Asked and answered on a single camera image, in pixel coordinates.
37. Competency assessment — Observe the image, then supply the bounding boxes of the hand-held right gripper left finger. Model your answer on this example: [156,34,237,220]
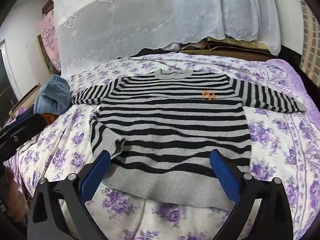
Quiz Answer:
[27,150,111,240]

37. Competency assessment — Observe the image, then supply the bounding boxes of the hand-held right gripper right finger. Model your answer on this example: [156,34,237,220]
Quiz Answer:
[209,149,294,240]

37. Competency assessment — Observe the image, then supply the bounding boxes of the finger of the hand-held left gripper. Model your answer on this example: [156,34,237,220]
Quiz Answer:
[0,114,47,161]

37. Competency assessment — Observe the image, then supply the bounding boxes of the black grey striped sweater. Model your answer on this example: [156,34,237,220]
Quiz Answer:
[71,69,307,208]

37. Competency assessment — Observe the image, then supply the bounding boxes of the person's left hand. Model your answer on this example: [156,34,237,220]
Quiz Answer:
[5,166,28,222]

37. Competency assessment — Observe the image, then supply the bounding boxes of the orange cloth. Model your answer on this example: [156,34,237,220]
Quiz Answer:
[41,113,56,126]

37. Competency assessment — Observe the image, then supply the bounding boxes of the blue knitted hat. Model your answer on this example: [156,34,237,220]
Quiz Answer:
[34,74,71,115]

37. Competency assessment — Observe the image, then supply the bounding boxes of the purple floral bedsheet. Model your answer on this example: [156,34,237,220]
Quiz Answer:
[15,52,320,240]

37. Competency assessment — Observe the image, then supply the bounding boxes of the pink floral quilt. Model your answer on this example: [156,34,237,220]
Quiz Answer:
[40,10,62,73]

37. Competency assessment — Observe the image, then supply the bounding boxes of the brown folded blankets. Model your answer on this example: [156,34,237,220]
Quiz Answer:
[180,37,273,62]

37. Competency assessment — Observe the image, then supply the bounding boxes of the beige grid patterned cloth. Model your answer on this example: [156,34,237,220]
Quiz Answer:
[299,0,320,80]

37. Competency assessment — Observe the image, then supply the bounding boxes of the white lace cover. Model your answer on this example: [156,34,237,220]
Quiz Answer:
[52,0,282,77]

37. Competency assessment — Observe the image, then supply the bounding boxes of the wooden picture frame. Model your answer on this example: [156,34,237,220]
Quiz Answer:
[9,82,42,120]

